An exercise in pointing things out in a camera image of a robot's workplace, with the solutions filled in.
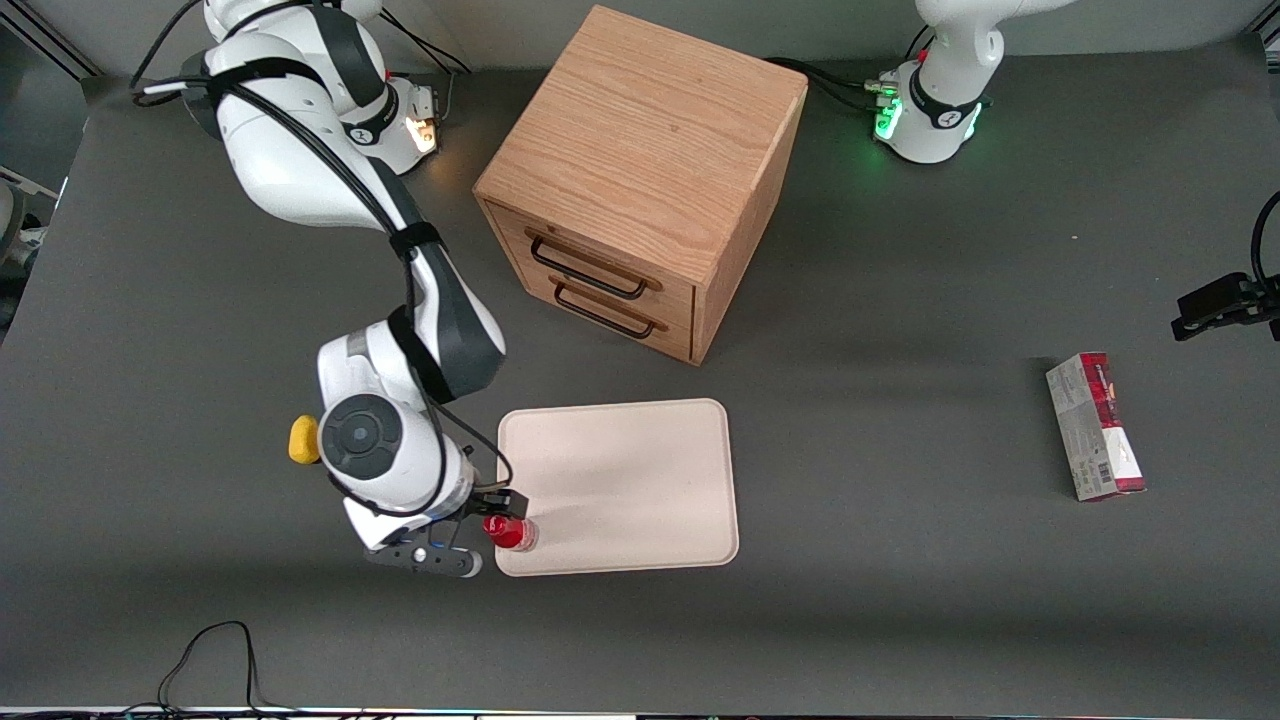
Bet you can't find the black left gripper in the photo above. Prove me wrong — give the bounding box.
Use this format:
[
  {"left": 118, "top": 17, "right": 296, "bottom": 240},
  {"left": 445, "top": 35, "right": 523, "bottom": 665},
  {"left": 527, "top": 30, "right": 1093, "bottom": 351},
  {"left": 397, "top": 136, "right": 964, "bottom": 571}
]
[{"left": 1171, "top": 272, "right": 1280, "bottom": 343}]

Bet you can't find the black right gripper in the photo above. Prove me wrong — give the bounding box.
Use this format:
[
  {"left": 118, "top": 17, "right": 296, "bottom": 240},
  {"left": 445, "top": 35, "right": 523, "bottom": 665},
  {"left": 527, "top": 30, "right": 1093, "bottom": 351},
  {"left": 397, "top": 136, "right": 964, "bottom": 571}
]
[{"left": 438, "top": 487, "right": 529, "bottom": 551}]

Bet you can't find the red coke bottle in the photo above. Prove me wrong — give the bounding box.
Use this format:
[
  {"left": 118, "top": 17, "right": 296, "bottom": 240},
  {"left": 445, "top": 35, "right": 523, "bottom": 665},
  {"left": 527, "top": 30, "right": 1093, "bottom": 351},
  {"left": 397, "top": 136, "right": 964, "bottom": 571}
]
[{"left": 482, "top": 512, "right": 540, "bottom": 554}]

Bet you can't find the cream rectangular tray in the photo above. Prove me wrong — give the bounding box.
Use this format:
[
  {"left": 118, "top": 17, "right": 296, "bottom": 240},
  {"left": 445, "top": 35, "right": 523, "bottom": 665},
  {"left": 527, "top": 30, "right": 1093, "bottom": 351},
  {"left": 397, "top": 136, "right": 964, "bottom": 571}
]
[{"left": 495, "top": 398, "right": 741, "bottom": 579}]

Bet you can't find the red and grey carton box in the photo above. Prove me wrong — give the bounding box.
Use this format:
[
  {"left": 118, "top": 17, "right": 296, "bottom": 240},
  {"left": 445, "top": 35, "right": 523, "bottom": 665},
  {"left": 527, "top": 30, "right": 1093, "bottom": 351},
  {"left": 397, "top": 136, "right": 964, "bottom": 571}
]
[{"left": 1045, "top": 351, "right": 1148, "bottom": 503}]

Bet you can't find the wooden drawer front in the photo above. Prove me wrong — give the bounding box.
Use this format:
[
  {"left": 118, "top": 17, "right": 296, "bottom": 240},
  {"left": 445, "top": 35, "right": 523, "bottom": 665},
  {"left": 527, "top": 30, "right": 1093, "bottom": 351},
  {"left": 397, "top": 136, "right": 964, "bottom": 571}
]
[
  {"left": 510, "top": 262, "right": 696, "bottom": 361},
  {"left": 487, "top": 203, "right": 697, "bottom": 323}
]

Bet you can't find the wooden drawer cabinet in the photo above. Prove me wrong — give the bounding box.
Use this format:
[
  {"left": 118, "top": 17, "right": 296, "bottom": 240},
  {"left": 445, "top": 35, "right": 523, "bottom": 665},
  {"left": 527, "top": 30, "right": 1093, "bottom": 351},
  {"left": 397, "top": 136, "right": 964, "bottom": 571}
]
[{"left": 472, "top": 5, "right": 809, "bottom": 367}]

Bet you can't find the grey white background equipment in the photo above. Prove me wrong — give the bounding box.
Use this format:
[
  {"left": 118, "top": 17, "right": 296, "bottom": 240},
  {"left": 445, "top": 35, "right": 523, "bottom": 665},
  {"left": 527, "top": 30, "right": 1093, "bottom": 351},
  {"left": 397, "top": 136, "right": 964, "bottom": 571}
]
[{"left": 0, "top": 165, "right": 56, "bottom": 301}]

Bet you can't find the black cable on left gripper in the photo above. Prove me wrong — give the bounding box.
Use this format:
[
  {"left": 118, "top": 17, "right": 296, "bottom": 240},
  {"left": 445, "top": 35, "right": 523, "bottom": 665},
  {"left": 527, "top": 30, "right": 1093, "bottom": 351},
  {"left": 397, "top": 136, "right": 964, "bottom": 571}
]
[{"left": 1250, "top": 190, "right": 1280, "bottom": 291}]

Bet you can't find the wood and black wire handle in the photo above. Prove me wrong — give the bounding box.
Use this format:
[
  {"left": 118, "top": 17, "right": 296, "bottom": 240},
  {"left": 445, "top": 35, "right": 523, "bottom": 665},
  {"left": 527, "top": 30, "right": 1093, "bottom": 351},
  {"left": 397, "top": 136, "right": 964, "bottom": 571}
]
[
  {"left": 549, "top": 276, "right": 670, "bottom": 341},
  {"left": 526, "top": 230, "right": 664, "bottom": 301}
]

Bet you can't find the thin black looped floor cable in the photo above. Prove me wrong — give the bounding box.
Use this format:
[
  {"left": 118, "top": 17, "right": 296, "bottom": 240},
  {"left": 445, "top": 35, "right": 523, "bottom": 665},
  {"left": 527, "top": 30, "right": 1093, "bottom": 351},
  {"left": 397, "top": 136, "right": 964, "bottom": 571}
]
[{"left": 158, "top": 620, "right": 301, "bottom": 717}]

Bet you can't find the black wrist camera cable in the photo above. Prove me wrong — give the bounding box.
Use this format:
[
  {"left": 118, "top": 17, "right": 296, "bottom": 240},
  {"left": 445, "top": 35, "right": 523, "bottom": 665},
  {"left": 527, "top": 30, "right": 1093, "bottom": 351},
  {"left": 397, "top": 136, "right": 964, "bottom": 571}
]
[{"left": 132, "top": 0, "right": 514, "bottom": 521}]

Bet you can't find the black aluminium frame rail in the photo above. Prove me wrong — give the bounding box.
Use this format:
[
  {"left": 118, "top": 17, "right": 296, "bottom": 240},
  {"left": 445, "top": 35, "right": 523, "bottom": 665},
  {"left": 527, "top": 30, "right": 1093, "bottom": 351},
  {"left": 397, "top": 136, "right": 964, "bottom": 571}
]
[{"left": 0, "top": 12, "right": 103, "bottom": 81}]

